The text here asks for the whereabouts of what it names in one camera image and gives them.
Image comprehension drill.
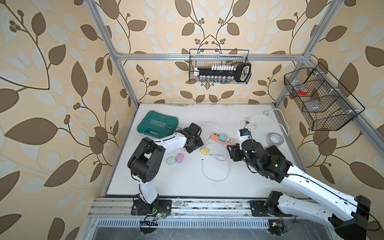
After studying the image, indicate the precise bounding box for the white tape roll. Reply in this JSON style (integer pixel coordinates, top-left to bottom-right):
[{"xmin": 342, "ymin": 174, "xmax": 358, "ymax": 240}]
[{"xmin": 266, "ymin": 133, "xmax": 285, "ymax": 146}]

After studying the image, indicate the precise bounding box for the yellow charger plug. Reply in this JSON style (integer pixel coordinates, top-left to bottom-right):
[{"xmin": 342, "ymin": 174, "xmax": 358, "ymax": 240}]
[{"xmin": 200, "ymin": 147, "xmax": 210, "ymax": 156}]

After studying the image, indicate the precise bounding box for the red object in basket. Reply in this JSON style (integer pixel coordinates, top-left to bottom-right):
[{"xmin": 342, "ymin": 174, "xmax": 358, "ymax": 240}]
[{"xmin": 298, "ymin": 87, "xmax": 309, "ymax": 96}]

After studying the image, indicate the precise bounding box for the white cable of yellow charger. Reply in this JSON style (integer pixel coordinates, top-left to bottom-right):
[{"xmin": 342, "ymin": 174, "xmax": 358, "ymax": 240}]
[{"xmin": 200, "ymin": 141, "xmax": 231, "ymax": 183}]

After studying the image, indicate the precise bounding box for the black wire basket back wall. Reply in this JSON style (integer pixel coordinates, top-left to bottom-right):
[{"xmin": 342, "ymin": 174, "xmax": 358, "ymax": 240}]
[{"xmin": 189, "ymin": 49, "xmax": 252, "ymax": 85}]

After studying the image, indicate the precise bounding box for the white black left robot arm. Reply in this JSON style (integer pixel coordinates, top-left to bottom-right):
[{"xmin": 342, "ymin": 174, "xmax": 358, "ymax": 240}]
[{"xmin": 128, "ymin": 123, "xmax": 204, "ymax": 216}]

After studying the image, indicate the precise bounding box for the black socket set rail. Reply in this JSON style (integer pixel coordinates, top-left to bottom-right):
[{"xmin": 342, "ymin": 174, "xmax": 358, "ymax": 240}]
[{"xmin": 192, "ymin": 63, "xmax": 252, "ymax": 84}]

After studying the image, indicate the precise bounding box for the pink earbud case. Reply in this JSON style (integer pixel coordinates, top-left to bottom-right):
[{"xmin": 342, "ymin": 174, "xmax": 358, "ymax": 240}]
[{"xmin": 176, "ymin": 153, "xmax": 185, "ymax": 163}]

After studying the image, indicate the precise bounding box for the teal charger plug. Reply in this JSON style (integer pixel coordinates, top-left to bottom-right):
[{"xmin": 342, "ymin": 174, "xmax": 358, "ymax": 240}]
[{"xmin": 219, "ymin": 134, "xmax": 227, "ymax": 143}]

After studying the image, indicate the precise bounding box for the black wire basket right wall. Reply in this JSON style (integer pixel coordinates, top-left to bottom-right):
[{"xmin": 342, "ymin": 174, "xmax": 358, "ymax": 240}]
[{"xmin": 284, "ymin": 63, "xmax": 366, "ymax": 131}]

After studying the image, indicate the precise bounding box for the white power strip cord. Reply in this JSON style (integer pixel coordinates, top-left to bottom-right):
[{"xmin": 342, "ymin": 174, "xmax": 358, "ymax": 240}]
[{"xmin": 239, "ymin": 107, "xmax": 290, "ymax": 136}]

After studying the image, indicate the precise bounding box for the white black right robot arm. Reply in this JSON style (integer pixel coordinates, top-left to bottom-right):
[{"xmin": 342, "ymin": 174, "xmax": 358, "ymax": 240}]
[{"xmin": 227, "ymin": 139, "xmax": 371, "ymax": 240}]

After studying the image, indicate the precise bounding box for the green plastic tool case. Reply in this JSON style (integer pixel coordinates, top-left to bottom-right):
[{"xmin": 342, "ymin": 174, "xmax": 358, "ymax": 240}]
[{"xmin": 137, "ymin": 111, "xmax": 179, "ymax": 139}]

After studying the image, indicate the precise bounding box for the black wire basket wall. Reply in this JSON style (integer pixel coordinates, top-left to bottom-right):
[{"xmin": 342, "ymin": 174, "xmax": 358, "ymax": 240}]
[
  {"xmin": 284, "ymin": 63, "xmax": 366, "ymax": 131},
  {"xmin": 189, "ymin": 49, "xmax": 252, "ymax": 85}
]

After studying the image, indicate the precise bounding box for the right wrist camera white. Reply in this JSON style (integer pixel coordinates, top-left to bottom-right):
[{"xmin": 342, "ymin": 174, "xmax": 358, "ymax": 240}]
[{"xmin": 238, "ymin": 128, "xmax": 251, "ymax": 150}]

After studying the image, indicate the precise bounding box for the black box on table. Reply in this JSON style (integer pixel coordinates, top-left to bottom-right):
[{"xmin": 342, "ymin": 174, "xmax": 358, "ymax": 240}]
[{"xmin": 265, "ymin": 146, "xmax": 285, "ymax": 158}]

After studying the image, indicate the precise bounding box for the pink power strip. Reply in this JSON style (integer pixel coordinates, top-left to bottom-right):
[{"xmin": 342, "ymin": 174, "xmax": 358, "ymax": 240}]
[{"xmin": 211, "ymin": 132, "xmax": 236, "ymax": 146}]

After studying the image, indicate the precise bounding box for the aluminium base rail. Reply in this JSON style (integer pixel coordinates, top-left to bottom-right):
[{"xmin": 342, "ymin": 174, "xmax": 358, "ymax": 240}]
[{"xmin": 89, "ymin": 196, "xmax": 337, "ymax": 230}]

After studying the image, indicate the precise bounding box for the mint green earbud case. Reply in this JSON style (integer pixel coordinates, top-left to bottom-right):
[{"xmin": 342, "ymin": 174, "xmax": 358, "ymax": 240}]
[{"xmin": 166, "ymin": 157, "xmax": 177, "ymax": 165}]

